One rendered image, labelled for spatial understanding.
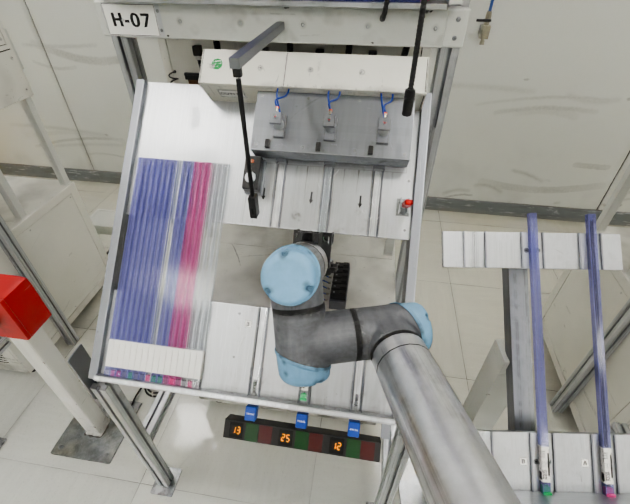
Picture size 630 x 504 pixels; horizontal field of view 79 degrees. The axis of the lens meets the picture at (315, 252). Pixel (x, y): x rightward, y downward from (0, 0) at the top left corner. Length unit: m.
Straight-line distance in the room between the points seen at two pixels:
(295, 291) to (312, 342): 0.08
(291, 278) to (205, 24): 0.64
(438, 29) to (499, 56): 1.61
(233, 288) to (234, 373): 0.42
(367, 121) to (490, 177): 1.98
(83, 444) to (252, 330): 1.10
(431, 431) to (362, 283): 0.86
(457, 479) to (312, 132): 0.67
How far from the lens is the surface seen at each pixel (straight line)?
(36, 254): 1.96
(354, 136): 0.84
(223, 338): 0.89
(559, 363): 1.96
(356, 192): 0.86
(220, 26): 0.95
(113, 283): 1.00
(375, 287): 1.24
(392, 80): 0.87
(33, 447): 1.93
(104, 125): 3.17
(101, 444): 1.80
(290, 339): 0.52
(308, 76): 0.89
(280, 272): 0.48
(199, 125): 0.99
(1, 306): 1.25
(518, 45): 2.50
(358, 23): 0.89
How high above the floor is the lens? 1.49
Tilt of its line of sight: 40 degrees down
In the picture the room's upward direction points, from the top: straight up
